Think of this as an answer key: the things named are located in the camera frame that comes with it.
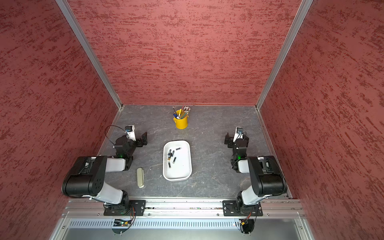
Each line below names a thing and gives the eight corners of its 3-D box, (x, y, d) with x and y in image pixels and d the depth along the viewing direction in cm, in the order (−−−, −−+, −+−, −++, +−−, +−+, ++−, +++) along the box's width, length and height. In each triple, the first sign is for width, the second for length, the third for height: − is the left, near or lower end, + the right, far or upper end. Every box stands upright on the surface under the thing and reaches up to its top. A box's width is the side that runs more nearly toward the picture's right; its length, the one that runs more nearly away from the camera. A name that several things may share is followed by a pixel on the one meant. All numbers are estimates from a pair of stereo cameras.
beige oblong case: (139, 188, 82) (137, 186, 79) (138, 170, 88) (136, 168, 86) (145, 186, 82) (143, 185, 80) (143, 168, 89) (142, 166, 86)
